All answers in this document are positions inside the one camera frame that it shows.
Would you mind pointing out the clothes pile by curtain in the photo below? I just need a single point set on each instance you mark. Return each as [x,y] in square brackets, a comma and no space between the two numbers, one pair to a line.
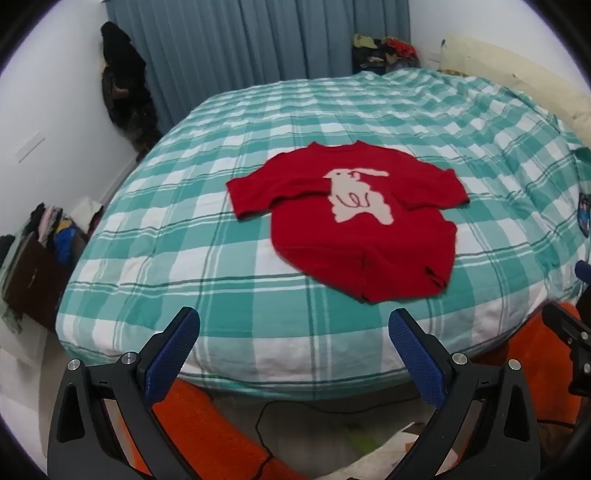
[382,56]

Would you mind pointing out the blue grey curtain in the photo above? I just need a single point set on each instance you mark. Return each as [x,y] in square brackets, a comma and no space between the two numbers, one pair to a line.
[197,49]

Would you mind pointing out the black clothes hanging on wall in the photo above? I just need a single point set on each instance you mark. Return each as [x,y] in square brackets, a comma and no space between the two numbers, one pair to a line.
[125,94]

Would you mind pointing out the clothes pile on left box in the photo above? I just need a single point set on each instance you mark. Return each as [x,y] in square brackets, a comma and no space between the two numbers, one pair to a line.
[38,261]

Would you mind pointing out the orange fuzzy trousers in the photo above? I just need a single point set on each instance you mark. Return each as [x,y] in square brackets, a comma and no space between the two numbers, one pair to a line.
[217,450]

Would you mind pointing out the cream pillow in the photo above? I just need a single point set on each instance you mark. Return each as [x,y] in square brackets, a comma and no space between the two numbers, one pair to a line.
[472,57]

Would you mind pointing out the smartphone on bed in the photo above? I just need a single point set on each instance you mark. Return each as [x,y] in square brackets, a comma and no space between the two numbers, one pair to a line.
[583,213]

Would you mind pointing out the white wall switch plate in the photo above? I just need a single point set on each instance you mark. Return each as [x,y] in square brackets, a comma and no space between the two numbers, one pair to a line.
[29,146]

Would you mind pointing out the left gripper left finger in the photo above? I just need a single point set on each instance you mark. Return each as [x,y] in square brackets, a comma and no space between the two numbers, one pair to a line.
[82,441]

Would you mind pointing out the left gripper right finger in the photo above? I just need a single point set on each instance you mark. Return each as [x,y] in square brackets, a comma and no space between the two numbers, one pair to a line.
[483,426]

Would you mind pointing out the red sweater with white dog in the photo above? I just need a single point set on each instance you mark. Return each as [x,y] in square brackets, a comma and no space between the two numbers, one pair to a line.
[363,219]

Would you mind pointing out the teal white plaid bed cover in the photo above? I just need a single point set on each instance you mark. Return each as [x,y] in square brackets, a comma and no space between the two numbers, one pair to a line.
[169,238]

